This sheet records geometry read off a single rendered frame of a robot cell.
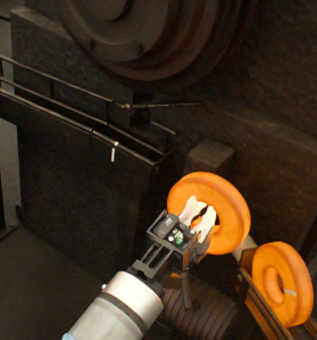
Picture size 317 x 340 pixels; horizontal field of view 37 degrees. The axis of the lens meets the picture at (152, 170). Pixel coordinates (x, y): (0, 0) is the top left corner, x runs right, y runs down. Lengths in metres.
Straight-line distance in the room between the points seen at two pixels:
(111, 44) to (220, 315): 0.63
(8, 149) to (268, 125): 1.51
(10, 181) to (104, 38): 1.28
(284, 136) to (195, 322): 0.45
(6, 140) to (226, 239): 1.68
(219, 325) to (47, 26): 0.87
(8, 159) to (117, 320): 1.65
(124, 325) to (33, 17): 0.95
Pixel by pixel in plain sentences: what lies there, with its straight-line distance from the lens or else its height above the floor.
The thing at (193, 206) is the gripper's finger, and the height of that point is 0.86.
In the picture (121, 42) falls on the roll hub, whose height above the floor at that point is 1.02.
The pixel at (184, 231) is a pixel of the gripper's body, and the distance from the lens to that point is 0.76.
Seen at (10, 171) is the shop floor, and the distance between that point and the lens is 2.21.
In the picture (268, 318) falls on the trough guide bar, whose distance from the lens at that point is 0.96.
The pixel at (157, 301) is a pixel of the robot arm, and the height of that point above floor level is 0.83.
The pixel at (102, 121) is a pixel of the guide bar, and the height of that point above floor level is 0.70.
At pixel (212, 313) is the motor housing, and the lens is 1.11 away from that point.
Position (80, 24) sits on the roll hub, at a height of 1.02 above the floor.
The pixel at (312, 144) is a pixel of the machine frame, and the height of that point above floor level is 0.87.
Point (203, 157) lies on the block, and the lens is 1.04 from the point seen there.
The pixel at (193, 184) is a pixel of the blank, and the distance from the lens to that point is 0.83.
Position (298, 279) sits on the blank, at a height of 0.77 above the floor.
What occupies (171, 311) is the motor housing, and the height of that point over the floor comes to 0.49.
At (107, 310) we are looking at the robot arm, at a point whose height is 0.83.
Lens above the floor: 1.42
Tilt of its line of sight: 39 degrees down
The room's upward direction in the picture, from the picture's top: 10 degrees clockwise
